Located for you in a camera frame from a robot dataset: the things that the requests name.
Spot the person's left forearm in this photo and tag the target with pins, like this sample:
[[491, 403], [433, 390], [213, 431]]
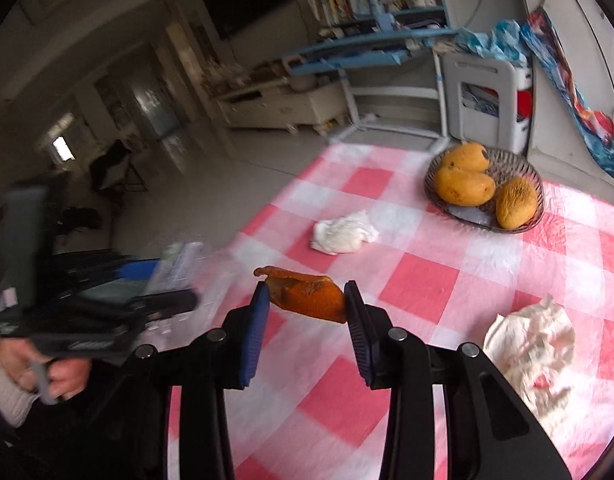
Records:
[[7, 400]]

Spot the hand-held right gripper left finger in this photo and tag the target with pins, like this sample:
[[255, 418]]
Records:
[[252, 340]]

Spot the blue study desk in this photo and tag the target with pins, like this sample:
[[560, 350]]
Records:
[[367, 47]]

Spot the white jug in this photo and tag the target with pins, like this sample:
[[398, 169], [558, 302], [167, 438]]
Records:
[[302, 82]]

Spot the cream television cabinet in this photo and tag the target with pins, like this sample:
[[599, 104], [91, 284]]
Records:
[[282, 107]]

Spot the person's left hand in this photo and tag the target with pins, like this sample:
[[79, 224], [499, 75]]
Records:
[[62, 375]]

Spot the colourful hanging bag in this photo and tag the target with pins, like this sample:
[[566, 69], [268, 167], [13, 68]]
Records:
[[577, 100]]

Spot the white storage stool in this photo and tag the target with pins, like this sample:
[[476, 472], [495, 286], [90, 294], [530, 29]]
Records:
[[507, 120]]

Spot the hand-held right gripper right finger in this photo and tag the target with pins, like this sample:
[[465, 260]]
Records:
[[362, 340]]

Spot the stained white crumpled napkin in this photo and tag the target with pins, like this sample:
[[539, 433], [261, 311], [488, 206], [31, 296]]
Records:
[[527, 350]]

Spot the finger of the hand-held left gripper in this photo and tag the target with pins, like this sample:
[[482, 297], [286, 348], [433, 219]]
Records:
[[112, 272], [167, 304]]

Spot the clear plastic packet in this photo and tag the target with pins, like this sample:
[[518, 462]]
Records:
[[179, 265]]

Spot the blue crumpled cloth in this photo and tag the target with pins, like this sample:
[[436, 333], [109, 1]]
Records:
[[492, 40]]

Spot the small white tissue ball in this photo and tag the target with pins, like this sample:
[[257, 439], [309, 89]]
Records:
[[342, 235]]

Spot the woven fruit basket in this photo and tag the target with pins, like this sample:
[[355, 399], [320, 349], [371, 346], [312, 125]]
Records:
[[517, 165]]

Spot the orange peel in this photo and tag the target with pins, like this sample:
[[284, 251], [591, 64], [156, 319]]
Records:
[[307, 297]]

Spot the rough-skinned yellow mango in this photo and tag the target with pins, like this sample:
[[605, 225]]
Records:
[[517, 205]]

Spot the pink white checkered tablecloth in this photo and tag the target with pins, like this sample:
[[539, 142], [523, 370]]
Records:
[[417, 285]]

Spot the row of books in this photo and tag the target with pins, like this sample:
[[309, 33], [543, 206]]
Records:
[[337, 5]]

